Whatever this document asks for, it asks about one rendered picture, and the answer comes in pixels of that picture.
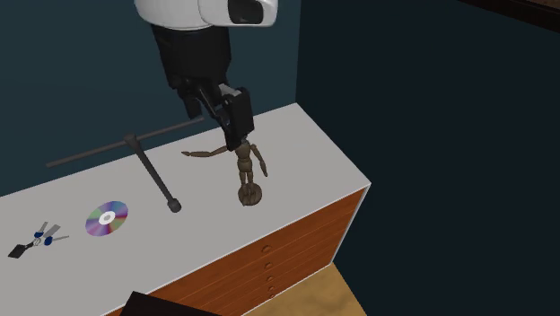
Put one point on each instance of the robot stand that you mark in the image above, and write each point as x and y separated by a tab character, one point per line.
166	306

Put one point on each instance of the white and wood drawer chest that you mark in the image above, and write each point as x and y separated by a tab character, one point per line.
288	149

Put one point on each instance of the key bunch with black fob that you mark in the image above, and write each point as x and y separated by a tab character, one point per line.
37	240

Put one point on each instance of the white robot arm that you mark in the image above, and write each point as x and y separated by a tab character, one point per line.
175	11

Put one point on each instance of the rainbow compact disc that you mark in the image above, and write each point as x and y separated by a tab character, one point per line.
114	213

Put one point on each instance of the grey T-shaped bar tool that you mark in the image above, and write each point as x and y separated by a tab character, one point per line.
151	171

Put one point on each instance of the brown wooden mannequin figure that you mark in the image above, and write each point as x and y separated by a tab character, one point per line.
245	165

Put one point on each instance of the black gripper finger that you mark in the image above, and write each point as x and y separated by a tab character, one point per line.
191	101
238	116

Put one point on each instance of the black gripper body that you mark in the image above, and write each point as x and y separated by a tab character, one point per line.
192	52

